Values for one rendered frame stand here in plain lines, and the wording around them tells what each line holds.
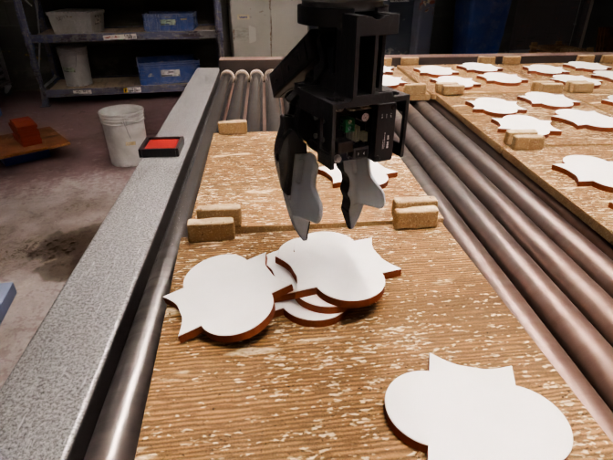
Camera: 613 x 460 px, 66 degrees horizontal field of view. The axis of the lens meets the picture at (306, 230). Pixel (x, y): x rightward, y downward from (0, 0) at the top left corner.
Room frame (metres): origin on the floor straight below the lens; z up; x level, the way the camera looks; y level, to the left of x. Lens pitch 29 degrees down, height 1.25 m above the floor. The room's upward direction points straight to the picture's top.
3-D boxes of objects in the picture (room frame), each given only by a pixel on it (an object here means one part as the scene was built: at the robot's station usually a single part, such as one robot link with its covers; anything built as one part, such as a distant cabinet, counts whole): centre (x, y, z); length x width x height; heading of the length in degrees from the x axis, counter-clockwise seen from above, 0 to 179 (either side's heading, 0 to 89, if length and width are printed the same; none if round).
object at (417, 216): (0.56, -0.15, 0.95); 0.06 x 0.02 x 0.03; 97
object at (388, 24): (0.40, -0.03, 1.16); 0.09 x 0.08 x 0.12; 26
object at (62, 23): (5.06, 2.24, 0.74); 0.44 x 0.36 x 0.20; 88
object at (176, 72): (5.25, 1.47, 0.25); 0.62 x 0.42 x 0.22; 110
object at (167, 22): (5.27, 1.38, 0.72); 0.50 x 0.38 x 0.16; 95
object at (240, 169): (0.77, 0.00, 0.93); 0.41 x 0.35 x 0.02; 5
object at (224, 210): (0.57, 0.12, 0.95); 0.06 x 0.02 x 0.03; 95
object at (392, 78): (1.48, -0.14, 0.94); 0.41 x 0.35 x 0.04; 5
